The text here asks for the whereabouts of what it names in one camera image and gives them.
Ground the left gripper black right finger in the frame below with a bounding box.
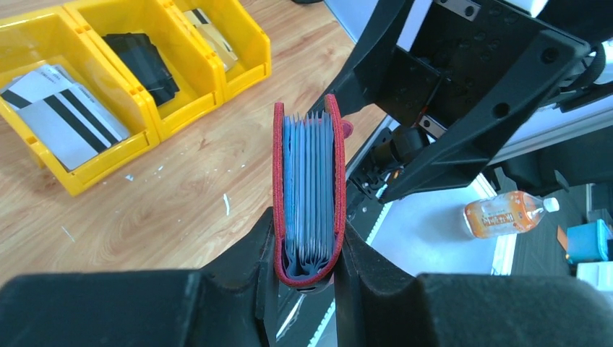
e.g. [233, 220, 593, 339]
[334, 225, 612, 346]

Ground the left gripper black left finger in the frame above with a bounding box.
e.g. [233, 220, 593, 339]
[1, 209, 278, 346]

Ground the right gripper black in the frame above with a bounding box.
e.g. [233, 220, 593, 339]
[309, 0, 612, 203]

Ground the red card holder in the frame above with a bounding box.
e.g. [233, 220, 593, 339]
[272, 94, 346, 294]

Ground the gold cards stack in bin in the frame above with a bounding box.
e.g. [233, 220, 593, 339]
[183, 8, 238, 72]

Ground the white striped cards stack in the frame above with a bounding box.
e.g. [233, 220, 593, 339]
[1, 64, 130, 171]

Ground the black card holder in bin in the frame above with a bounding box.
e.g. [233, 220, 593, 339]
[103, 33, 179, 106]

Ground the orange drink bottle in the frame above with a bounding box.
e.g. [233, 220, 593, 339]
[463, 191, 560, 239]

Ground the right yellow bin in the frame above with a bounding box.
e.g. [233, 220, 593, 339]
[173, 1, 272, 100]

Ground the yellow bin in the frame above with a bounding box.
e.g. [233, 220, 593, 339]
[64, 1, 224, 140]
[173, 1, 272, 100]
[1, 7, 160, 196]

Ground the blue box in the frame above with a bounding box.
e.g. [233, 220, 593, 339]
[567, 219, 610, 264]

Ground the middle yellow bin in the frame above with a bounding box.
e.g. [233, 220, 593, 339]
[64, 1, 224, 140]

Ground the left yellow bin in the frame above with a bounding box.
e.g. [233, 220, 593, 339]
[1, 7, 160, 196]

